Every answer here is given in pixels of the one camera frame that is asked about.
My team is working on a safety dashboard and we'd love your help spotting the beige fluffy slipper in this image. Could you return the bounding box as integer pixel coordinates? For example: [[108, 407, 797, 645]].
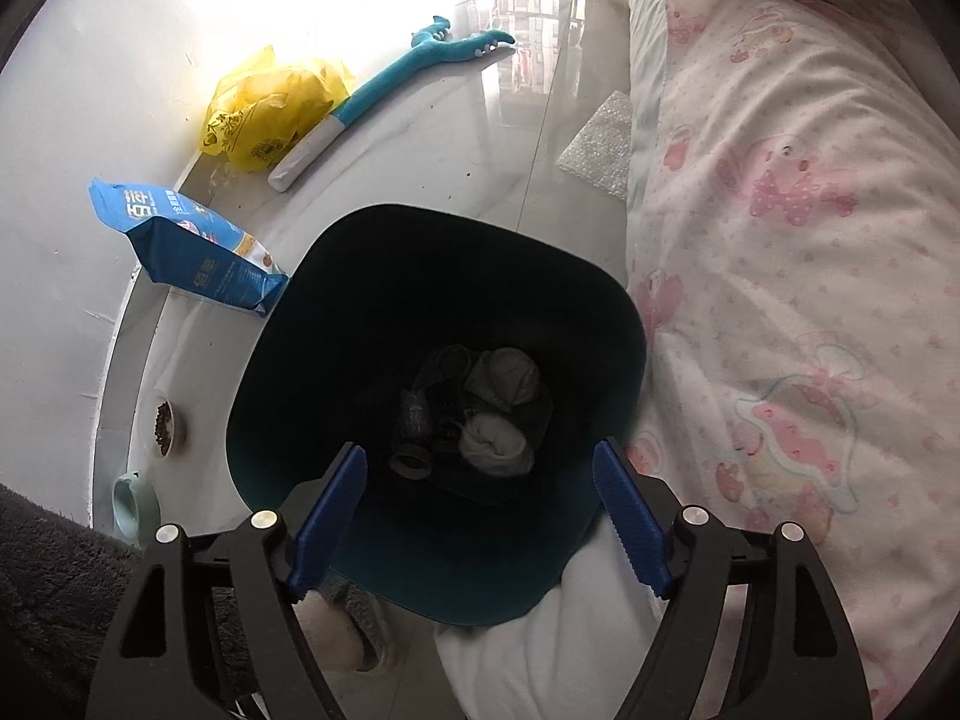
[[296, 574, 398, 674]]

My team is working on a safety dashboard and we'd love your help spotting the grey fluffy rug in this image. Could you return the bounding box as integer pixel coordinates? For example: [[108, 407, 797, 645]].
[[0, 480, 233, 720]]

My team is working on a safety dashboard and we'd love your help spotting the pink printed blanket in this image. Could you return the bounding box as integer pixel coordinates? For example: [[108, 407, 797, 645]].
[[622, 0, 960, 720]]

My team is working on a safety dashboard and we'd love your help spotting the bubble wrap roll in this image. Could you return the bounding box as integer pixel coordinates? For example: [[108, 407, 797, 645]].
[[397, 382, 443, 443]]

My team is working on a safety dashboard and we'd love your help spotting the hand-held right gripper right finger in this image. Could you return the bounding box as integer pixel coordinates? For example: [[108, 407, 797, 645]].
[[591, 436, 875, 720]]

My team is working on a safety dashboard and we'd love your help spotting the pale green ceramic bowl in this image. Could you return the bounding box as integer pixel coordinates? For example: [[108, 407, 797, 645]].
[[111, 471, 162, 548]]

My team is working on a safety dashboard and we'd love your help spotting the dark teal waste bin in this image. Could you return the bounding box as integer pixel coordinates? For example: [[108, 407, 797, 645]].
[[225, 202, 647, 627]]

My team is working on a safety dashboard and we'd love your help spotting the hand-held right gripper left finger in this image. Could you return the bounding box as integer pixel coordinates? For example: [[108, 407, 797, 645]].
[[86, 441, 368, 720]]

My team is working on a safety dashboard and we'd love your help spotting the pet food bowl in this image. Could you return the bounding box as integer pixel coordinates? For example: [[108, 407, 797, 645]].
[[152, 397, 187, 460]]

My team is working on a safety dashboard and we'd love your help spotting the blue pet food bag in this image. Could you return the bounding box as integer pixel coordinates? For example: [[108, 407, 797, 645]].
[[88, 176, 290, 316]]

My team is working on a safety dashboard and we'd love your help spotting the white sock ball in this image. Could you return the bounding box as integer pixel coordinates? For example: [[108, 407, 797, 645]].
[[463, 347, 541, 413], [457, 411, 535, 477]]

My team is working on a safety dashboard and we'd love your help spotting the teal and white grabber tool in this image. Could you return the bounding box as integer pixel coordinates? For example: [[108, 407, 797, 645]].
[[268, 15, 518, 194]]

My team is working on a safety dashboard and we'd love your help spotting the bubble wrap sheet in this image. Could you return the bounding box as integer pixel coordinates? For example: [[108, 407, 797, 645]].
[[556, 90, 635, 203]]

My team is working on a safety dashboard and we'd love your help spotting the yellow plastic bag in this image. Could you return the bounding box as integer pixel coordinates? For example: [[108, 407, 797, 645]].
[[199, 45, 355, 173]]

